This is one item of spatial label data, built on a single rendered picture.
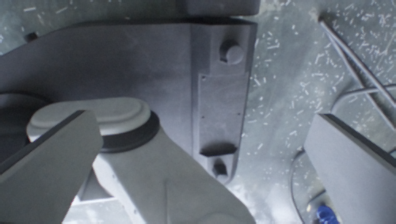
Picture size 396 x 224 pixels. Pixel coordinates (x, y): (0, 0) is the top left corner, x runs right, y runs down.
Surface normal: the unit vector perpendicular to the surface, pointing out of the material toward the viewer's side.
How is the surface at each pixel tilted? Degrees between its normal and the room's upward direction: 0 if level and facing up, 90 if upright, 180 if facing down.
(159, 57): 0
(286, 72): 0
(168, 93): 0
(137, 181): 90
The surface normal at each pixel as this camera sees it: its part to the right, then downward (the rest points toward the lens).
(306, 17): 0.18, 0.51
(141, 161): 0.00, -0.86
